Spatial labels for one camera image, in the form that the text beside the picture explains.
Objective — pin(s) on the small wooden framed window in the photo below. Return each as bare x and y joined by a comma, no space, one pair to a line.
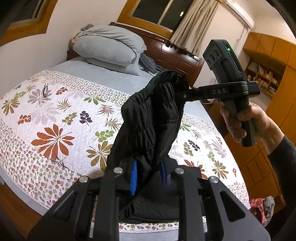
27,16

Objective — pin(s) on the wooden headboard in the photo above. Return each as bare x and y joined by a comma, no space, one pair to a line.
175,55

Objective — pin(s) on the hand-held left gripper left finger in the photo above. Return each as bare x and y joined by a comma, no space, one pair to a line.
133,179

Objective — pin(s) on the grey and white fleece blanket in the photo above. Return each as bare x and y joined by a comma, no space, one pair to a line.
150,64

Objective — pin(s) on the black pants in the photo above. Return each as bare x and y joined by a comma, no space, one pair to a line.
150,122

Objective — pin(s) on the floral quilt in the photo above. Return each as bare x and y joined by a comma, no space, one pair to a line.
69,120

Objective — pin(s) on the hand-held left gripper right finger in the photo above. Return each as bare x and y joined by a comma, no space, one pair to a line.
163,177

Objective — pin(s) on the wooden wall shelf with books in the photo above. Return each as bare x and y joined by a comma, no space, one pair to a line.
261,76

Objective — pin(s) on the black white checkered cloth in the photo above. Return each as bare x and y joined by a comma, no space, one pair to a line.
269,208

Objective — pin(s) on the grey folded duvet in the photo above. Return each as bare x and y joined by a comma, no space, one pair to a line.
108,44

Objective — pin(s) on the white air conditioner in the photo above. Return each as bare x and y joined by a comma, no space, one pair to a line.
240,11

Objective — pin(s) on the beige curtain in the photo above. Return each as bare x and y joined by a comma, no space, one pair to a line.
194,25

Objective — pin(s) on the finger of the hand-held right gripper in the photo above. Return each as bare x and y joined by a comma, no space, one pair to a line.
208,92

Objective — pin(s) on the red plaid cloth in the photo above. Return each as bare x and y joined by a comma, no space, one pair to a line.
257,206

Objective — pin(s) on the person's right hand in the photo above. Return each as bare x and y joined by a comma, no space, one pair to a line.
261,122

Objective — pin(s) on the bed with grey sheet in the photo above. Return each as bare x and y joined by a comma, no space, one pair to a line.
99,74

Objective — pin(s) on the grey pillow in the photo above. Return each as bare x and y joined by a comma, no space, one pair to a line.
115,66

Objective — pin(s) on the person's right forearm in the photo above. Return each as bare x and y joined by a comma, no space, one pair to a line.
284,162

